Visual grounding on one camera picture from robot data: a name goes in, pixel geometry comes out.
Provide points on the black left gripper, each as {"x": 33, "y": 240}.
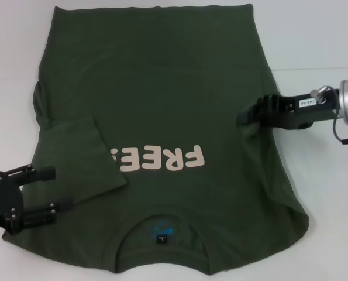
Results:
{"x": 2, "y": 202}

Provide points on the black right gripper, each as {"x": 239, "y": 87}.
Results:
{"x": 302, "y": 114}

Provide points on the dark green FREE t-shirt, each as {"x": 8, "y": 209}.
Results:
{"x": 168, "y": 96}

